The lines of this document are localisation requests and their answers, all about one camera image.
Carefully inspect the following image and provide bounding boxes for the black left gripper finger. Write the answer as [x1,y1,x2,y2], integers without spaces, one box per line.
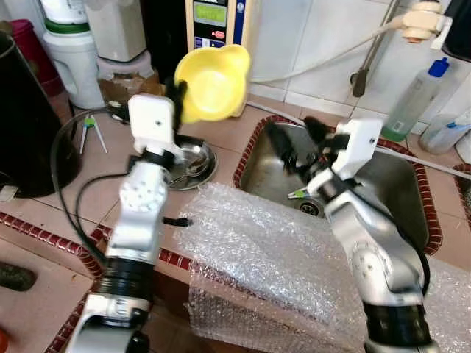
[166,77,189,123]

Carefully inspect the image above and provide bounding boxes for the black appliance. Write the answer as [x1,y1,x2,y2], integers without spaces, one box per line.
[140,0,189,83]

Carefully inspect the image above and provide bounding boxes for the magenta cup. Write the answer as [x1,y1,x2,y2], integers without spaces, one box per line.
[10,18,57,97]

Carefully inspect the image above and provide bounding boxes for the steel plate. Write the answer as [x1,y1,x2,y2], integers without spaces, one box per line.
[166,136,219,191]

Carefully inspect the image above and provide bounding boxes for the clear bottle blue cap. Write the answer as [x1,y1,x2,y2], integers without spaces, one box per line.
[381,57,450,143]

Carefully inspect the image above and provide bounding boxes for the small black peg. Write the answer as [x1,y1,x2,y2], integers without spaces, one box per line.
[161,215,194,227]

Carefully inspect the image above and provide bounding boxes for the black pan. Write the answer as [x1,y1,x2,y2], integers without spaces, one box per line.
[442,0,471,61]

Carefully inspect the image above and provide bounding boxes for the yellow plastic bowl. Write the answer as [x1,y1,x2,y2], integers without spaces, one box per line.
[174,44,252,124]

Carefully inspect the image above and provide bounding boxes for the glass jar brown contents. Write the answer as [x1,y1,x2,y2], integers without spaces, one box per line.
[97,55,162,108]

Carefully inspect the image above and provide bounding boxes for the translucent plastic bottle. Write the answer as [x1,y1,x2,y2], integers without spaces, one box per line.
[419,110,471,155]

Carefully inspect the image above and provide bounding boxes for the metal rod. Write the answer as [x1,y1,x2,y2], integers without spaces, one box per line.
[351,0,403,99]

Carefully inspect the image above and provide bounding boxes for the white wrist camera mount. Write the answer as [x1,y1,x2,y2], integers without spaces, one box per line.
[128,93,185,160]
[330,118,384,186]

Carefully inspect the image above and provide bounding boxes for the clear bubble wrap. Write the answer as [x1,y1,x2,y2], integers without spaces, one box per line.
[174,182,471,353]

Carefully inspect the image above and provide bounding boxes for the dark lumpy object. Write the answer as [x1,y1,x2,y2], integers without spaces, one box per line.
[0,263,37,292]

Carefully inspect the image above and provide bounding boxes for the white jug green band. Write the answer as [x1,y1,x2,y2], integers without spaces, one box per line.
[40,0,105,110]

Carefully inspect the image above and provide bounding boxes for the cream faucet diverter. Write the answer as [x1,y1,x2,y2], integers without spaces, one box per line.
[401,1,452,51]

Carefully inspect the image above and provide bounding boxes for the white tongs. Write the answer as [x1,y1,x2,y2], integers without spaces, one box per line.
[79,114,109,155]

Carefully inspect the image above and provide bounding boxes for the stainless steel sink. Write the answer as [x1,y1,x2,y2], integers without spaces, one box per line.
[234,116,443,255]

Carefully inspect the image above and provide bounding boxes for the grey appliance box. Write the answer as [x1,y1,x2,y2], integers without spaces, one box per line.
[84,0,147,64]

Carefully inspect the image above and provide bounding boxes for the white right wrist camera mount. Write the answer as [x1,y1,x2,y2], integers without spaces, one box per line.
[330,118,384,186]

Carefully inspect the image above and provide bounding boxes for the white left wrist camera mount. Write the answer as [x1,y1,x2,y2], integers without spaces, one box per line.
[128,93,185,160]

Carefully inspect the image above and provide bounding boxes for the cream water ioniser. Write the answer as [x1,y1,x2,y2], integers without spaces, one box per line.
[185,0,261,118]

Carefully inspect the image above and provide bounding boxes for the black kettle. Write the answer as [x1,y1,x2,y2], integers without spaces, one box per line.
[0,33,82,199]

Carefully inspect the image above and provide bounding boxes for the cream hose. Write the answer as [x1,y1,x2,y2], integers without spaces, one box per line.
[250,18,410,85]

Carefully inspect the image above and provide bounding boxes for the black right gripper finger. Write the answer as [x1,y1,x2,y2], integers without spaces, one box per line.
[303,115,336,149]
[264,120,302,174]

